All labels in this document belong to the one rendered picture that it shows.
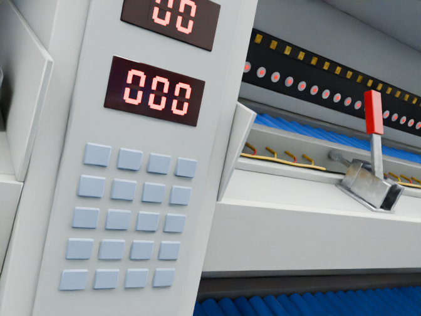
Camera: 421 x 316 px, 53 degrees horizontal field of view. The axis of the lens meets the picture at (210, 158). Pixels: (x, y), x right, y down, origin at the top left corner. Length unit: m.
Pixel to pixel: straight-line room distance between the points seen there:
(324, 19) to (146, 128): 0.40
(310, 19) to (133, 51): 0.38
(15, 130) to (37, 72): 0.03
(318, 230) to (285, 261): 0.03
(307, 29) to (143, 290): 0.40
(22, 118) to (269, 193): 0.15
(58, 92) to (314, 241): 0.19
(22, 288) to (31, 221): 0.03
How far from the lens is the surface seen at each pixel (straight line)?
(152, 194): 0.19
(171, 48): 0.19
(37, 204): 0.18
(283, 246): 0.27
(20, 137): 0.18
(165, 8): 0.19
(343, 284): 0.60
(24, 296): 0.20
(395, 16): 0.58
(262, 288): 0.49
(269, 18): 0.50
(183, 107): 0.19
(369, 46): 0.63
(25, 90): 0.19
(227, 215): 0.23
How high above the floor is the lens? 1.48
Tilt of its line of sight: 3 degrees down
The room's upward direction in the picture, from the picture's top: 12 degrees clockwise
